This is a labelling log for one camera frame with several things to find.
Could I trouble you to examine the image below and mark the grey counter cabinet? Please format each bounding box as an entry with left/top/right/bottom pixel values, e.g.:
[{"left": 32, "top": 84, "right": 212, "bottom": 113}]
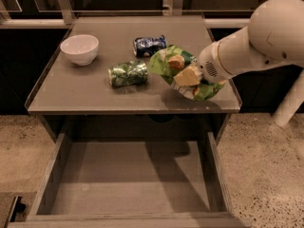
[{"left": 27, "top": 16, "right": 241, "bottom": 138}]

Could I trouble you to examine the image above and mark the white ceramic bowl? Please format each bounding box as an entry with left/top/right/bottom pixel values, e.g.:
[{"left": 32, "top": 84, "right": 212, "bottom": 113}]
[{"left": 60, "top": 34, "right": 99, "bottom": 66}]

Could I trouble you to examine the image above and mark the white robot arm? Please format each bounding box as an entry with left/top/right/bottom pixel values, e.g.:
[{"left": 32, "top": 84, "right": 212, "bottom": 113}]
[{"left": 173, "top": 0, "right": 304, "bottom": 99}]

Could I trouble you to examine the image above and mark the green rice chip bag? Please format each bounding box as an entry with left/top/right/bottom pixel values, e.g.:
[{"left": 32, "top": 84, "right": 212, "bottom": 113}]
[{"left": 148, "top": 45, "right": 225, "bottom": 102}]

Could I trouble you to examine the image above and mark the green crushed soda can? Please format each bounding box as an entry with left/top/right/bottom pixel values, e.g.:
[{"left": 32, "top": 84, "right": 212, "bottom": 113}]
[{"left": 108, "top": 60, "right": 148, "bottom": 87}]

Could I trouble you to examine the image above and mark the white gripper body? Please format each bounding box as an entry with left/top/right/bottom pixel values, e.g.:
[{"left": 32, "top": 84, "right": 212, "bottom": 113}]
[{"left": 198, "top": 42, "right": 229, "bottom": 83}]

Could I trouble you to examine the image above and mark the metal railing frame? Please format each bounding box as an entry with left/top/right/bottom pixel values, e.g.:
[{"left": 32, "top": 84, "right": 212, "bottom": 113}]
[{"left": 0, "top": 0, "right": 304, "bottom": 30}]

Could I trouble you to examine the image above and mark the blue crushed soda can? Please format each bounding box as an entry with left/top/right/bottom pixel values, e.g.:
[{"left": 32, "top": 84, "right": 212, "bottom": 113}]
[{"left": 133, "top": 35, "right": 167, "bottom": 58}]

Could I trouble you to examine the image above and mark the open grey top drawer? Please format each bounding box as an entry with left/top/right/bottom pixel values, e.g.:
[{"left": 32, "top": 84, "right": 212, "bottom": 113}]
[{"left": 8, "top": 132, "right": 252, "bottom": 228}]

